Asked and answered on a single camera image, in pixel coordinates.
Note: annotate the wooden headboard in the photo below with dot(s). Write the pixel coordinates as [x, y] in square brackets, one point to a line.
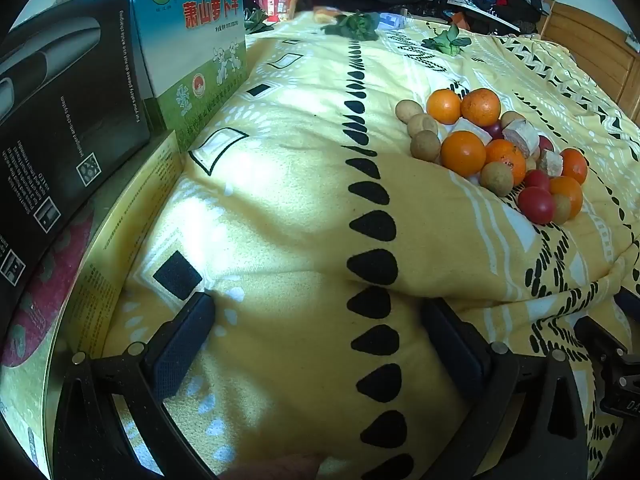
[590, 45]

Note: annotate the yellow patterned blanket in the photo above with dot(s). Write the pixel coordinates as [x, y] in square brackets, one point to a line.
[300, 200]

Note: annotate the orange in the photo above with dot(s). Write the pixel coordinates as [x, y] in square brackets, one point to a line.
[505, 160]
[574, 165]
[480, 106]
[443, 106]
[569, 191]
[463, 152]

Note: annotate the flat yellow box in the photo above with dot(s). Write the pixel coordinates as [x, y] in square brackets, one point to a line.
[75, 285]

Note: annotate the black cardboard box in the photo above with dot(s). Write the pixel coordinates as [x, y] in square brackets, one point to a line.
[65, 110]

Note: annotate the blue and white packet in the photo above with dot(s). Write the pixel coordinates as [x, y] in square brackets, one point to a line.
[392, 20]

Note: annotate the green leafy vegetable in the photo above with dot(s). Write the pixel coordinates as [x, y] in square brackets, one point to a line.
[447, 40]
[255, 22]
[352, 25]

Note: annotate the red instant noodle cup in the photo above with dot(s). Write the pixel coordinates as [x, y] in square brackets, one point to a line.
[277, 7]

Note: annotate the red cherry tomato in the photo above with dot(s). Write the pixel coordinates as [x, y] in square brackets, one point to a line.
[536, 204]
[536, 179]
[495, 131]
[545, 144]

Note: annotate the orange snack packet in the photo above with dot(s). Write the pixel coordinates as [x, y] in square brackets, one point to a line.
[325, 14]

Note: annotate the blue and green box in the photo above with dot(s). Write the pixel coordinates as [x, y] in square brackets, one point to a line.
[195, 35]

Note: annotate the white sugarcane piece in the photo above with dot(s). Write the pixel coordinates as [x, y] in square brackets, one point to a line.
[550, 162]
[470, 127]
[521, 136]

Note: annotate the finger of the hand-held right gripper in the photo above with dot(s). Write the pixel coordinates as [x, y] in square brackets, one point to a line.
[600, 342]
[631, 301]

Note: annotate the brown longan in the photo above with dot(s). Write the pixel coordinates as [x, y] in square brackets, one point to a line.
[511, 117]
[422, 125]
[496, 178]
[409, 110]
[562, 210]
[425, 145]

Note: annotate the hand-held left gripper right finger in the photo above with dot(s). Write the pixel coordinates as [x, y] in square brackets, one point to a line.
[452, 345]

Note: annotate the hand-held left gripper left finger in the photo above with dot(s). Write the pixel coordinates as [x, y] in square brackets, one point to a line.
[182, 340]

